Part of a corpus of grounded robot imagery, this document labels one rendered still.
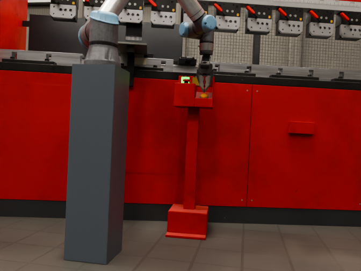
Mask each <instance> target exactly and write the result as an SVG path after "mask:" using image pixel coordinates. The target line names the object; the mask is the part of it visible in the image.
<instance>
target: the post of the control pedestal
mask: <svg viewBox="0 0 361 271"><path fill-rule="evenodd" d="M199 116H200V108H193V107H188V112H187V135H186V157H185V180H184V203H183V209H190V210H194V209H195V207H196V184H197V161H198V139H199Z"/></svg>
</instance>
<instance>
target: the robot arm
mask: <svg viewBox="0 0 361 271"><path fill-rule="evenodd" d="M128 1H129V0H105V1H104V3H103V4H102V6H101V7H100V9H99V10H98V11H91V13H90V17H89V19H88V20H87V21H86V23H85V24H84V25H83V26H82V27H81V28H80V30H79V32H78V39H79V41H80V43H81V45H82V46H83V47H85V48H86V49H88V52H87V54H86V57H85V59H84V64H91V65H117V66H119V67H121V63H120V59H119V55H118V28H119V17H118V16H119V15H120V13H121V11H122V10H123V8H124V7H125V5H126V4H127V2H128ZM177 2H178V3H179V4H180V6H181V7H182V8H183V10H184V11H185V12H186V14H187V15H188V17H189V18H190V19H191V20H192V22H191V23H188V22H183V23H181V25H180V27H179V35H180V36H181V37H184V38H191V39H199V44H200V45H199V46H198V47H199V51H200V52H199V54H200V55H203V56H202V58H201V63H199V65H198V67H199V68H198V69H197V73H196V76H197V80H198V83H199V85H200V88H201V90H202V91H203V92H206V91H207V89H208V88H209V86H210V84H211V81H212V79H213V76H214V74H213V71H214V70H212V68H213V65H212V64H211V63H210V62H211V57H210V55H213V48H214V29H215V28H216V19H215V18H214V17H213V16H212V15H207V14H206V12H205V11H204V10H203V8H202V7H201V5H200V4H199V3H198V1H197V0H177ZM202 75H208V76H207V77H206V78H205V80H206V84H205V88H204V83H203V81H204V77H203V76H202Z"/></svg>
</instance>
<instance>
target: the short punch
mask: <svg viewBox="0 0 361 271"><path fill-rule="evenodd" d="M126 40H142V25H139V24H126Z"/></svg>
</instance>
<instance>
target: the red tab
mask: <svg viewBox="0 0 361 271"><path fill-rule="evenodd" d="M288 133H299V134H314V123H310V122H288Z"/></svg>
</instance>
